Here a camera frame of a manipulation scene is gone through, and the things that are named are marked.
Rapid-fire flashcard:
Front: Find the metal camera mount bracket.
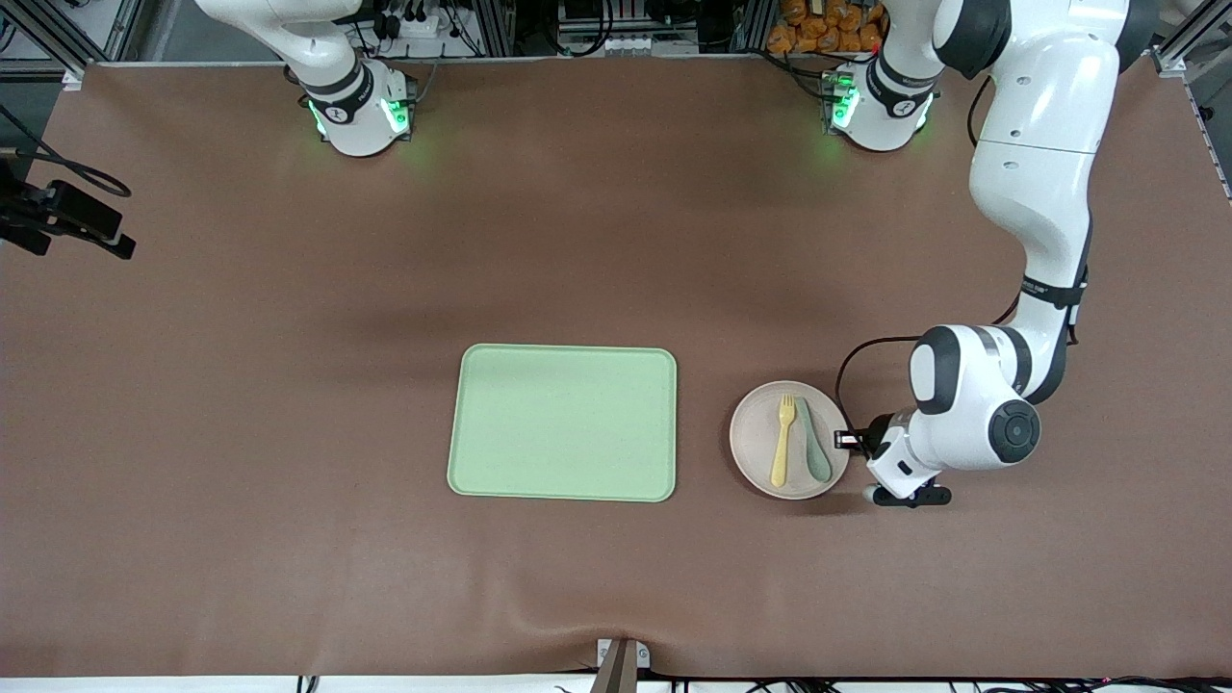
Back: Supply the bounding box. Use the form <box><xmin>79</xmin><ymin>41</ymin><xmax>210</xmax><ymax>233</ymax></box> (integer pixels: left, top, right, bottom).
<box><xmin>589</xmin><ymin>637</ymin><xmax>653</xmax><ymax>693</ymax></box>

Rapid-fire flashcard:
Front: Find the white power strip with plugs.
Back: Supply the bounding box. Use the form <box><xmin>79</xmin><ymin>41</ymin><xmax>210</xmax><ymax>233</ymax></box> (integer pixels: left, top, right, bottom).
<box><xmin>383</xmin><ymin>12</ymin><xmax>446</xmax><ymax>41</ymax></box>

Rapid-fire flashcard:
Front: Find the yellow plastic fork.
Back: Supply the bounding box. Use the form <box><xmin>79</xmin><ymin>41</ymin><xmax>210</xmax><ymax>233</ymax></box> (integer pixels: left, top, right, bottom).
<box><xmin>769</xmin><ymin>394</ymin><xmax>799</xmax><ymax>487</ymax></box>

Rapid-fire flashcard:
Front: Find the long white power strip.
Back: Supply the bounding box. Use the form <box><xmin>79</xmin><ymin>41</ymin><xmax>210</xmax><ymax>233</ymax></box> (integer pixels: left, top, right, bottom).
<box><xmin>556</xmin><ymin>35</ymin><xmax>701</xmax><ymax>56</ymax></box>

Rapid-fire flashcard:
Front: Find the light green rectangular tray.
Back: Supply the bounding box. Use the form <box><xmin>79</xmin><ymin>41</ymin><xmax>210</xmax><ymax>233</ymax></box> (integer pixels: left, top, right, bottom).
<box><xmin>447</xmin><ymin>344</ymin><xmax>679</xmax><ymax>503</ymax></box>

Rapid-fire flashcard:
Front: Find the green plastic spoon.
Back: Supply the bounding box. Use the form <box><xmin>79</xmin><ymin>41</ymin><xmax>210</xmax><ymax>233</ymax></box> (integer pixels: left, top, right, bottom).
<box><xmin>795</xmin><ymin>398</ymin><xmax>833</xmax><ymax>484</ymax></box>

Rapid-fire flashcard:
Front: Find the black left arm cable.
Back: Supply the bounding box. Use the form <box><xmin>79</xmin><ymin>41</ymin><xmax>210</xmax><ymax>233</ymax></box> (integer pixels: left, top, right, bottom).
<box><xmin>834</xmin><ymin>72</ymin><xmax>1096</xmax><ymax>436</ymax></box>

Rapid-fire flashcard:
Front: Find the brown table mat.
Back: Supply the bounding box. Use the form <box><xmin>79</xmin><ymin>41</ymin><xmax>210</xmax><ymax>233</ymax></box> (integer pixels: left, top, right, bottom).
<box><xmin>0</xmin><ymin>55</ymin><xmax>1232</xmax><ymax>680</ymax></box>

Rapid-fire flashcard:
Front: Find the beige round plate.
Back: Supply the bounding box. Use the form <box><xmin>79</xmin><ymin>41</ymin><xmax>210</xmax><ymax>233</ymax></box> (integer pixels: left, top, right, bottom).
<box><xmin>729</xmin><ymin>380</ymin><xmax>852</xmax><ymax>500</ymax></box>

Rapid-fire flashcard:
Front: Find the pile of orange items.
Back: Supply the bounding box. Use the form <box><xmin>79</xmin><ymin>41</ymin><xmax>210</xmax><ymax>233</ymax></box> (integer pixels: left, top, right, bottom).
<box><xmin>767</xmin><ymin>0</ymin><xmax>886</xmax><ymax>55</ymax></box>

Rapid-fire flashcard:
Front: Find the aluminium frame profile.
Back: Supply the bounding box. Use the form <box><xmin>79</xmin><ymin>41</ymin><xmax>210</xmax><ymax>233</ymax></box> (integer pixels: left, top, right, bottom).
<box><xmin>478</xmin><ymin>0</ymin><xmax>516</xmax><ymax>57</ymax></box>
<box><xmin>1150</xmin><ymin>0</ymin><xmax>1232</xmax><ymax>203</ymax></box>
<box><xmin>0</xmin><ymin>0</ymin><xmax>145</xmax><ymax>92</ymax></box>
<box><xmin>739</xmin><ymin>0</ymin><xmax>771</xmax><ymax>54</ymax></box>

